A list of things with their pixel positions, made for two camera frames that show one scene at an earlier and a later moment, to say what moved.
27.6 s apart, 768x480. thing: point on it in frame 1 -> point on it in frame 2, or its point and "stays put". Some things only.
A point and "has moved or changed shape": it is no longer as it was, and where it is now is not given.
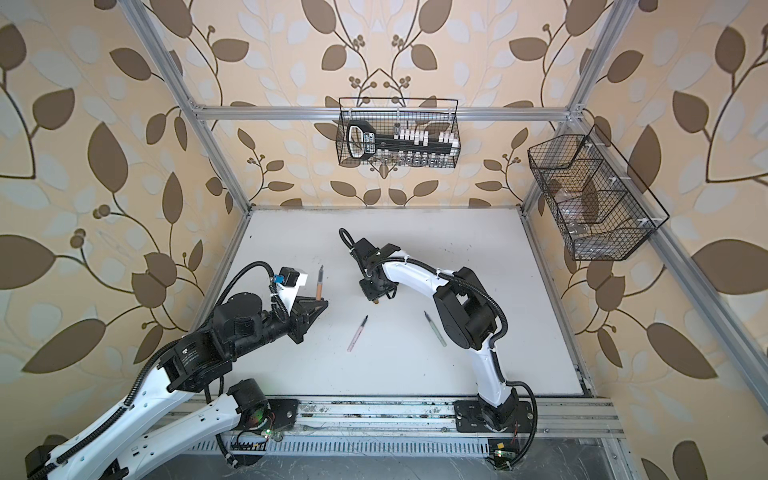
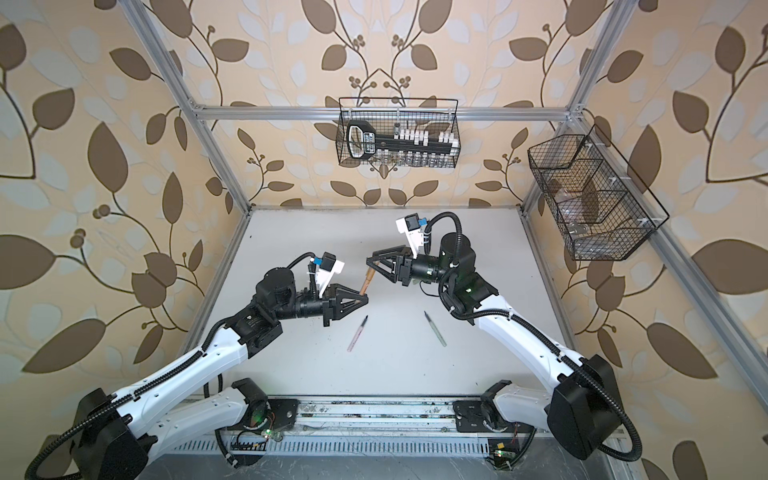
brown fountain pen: (319, 286) has moved or changed shape
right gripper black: (369, 293) -> (402, 267)
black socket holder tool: (363, 143) stays put
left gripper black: (300, 322) -> (351, 298)
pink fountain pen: (357, 334) stays put
